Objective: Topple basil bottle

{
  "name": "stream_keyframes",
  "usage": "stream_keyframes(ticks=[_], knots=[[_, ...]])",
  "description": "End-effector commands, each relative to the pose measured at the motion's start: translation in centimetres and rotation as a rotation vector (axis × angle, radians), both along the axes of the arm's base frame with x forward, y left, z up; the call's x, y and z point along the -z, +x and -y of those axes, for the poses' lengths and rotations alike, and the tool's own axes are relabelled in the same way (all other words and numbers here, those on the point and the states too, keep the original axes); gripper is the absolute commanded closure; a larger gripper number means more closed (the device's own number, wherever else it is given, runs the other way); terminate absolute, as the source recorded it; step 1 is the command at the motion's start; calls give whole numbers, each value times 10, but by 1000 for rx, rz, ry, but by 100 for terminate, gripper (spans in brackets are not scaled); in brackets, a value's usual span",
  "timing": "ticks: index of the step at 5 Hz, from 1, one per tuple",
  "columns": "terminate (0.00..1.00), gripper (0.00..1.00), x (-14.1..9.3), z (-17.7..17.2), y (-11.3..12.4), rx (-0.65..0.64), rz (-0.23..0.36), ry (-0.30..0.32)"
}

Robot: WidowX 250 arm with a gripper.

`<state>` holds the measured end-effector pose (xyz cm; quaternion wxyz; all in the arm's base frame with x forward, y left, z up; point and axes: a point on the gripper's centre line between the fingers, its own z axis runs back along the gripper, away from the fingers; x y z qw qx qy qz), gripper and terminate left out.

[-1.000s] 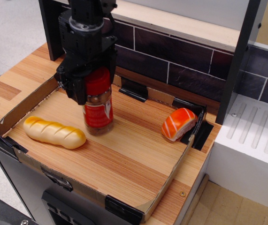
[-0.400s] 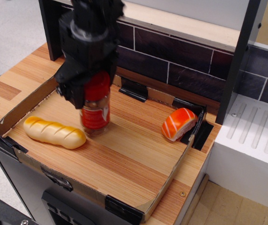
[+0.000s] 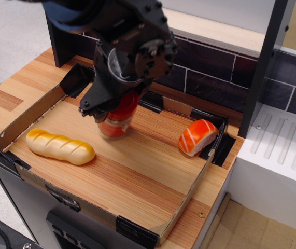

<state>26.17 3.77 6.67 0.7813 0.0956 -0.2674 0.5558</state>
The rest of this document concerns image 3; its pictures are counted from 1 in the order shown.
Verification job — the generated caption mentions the dark grey vertical post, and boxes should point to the dark grey vertical post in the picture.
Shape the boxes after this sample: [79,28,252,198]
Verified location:
[238,1,288,138]

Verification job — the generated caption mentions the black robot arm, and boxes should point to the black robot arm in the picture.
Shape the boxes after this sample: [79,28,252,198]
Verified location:
[42,1,177,123]

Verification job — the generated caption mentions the white toy sink drainboard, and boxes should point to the white toy sink drainboard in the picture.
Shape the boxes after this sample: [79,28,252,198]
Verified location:
[228,105,296,224]

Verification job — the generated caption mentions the black toy oven front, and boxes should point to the black toy oven front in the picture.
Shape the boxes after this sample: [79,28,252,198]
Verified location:
[45,210,128,249]

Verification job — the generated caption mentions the toy salmon nigiri sushi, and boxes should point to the toy salmon nigiri sushi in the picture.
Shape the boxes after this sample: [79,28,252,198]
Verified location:
[178,119,219,157]

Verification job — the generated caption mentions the light wooden shelf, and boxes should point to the light wooden shelf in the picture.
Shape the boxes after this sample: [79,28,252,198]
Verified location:
[163,8,265,58]

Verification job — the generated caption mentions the red-capped basil spice bottle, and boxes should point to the red-capped basil spice bottle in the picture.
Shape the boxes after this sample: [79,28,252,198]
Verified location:
[98,90,139,138]

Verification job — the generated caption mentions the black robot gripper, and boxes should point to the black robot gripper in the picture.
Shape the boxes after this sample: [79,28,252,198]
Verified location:
[80,41,153,123]

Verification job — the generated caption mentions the toy bread loaf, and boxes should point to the toy bread loaf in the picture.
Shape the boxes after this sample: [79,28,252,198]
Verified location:
[25,129,95,165]

